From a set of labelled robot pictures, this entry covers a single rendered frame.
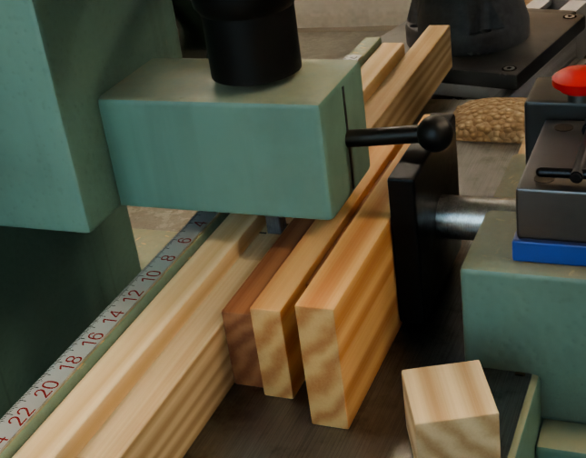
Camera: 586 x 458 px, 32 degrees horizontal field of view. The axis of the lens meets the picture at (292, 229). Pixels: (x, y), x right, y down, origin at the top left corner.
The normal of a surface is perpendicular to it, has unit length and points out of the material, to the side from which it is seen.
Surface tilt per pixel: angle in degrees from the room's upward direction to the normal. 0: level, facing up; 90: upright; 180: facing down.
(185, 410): 90
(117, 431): 0
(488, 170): 0
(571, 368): 90
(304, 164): 90
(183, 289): 0
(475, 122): 27
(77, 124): 90
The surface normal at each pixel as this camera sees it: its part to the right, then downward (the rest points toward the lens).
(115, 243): 0.92, 0.07
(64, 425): -0.12, -0.88
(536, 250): -0.37, 0.48
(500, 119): -0.31, -0.53
